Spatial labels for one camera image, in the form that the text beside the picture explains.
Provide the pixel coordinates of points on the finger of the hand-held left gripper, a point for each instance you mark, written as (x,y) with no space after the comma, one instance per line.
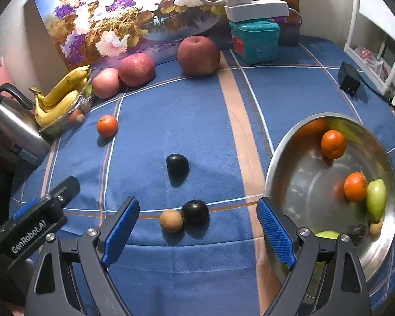
(24,209)
(67,191)

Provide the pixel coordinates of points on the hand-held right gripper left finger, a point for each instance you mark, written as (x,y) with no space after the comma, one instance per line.
(121,228)

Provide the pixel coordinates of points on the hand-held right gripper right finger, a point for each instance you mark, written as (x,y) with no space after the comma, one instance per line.
(276,233)

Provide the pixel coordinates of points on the round brown kiwi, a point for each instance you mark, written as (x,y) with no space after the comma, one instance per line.
(376,227)
(171,220)

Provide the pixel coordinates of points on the green mango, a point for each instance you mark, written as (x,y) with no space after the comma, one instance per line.
(329,235)
(376,200)

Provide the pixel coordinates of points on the round steel basin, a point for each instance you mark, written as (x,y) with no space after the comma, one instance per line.
(309,184)

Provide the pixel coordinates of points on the dark purple plum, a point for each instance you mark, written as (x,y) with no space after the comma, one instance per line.
(195,211)
(177,166)
(357,232)

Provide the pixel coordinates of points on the stemmed small tangerine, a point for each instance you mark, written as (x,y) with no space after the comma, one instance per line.
(354,187)

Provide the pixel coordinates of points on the large orange tangerine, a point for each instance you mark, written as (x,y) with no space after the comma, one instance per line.
(333,144)

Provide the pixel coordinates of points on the clear glass bowl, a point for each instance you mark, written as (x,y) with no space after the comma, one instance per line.
(82,105)

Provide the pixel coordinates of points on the yellow banana bunch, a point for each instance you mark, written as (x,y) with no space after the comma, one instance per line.
(57,100)

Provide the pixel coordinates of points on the pink apple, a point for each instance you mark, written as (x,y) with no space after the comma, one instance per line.
(106,83)

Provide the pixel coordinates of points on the pink plastic item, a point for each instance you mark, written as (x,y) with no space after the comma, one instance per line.
(0,72)

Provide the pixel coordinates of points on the blue plaid tablecloth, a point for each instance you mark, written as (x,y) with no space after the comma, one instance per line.
(184,105)

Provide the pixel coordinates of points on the black charger adapter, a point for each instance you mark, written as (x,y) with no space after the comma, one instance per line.
(349,79)

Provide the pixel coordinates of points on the floral painting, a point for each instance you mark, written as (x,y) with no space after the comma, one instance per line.
(118,16)

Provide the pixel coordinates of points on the dark red apple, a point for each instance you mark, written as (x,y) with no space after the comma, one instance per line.
(199,56)

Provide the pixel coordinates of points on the teal plastic box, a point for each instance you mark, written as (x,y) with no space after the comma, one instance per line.
(255,41)

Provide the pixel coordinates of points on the pink plastic bag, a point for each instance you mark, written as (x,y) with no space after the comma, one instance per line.
(370,61)

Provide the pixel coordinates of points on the white power strip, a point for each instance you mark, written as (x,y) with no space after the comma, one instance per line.
(260,9)

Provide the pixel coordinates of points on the white shelf rack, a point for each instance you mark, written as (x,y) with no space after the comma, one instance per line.
(380,23)

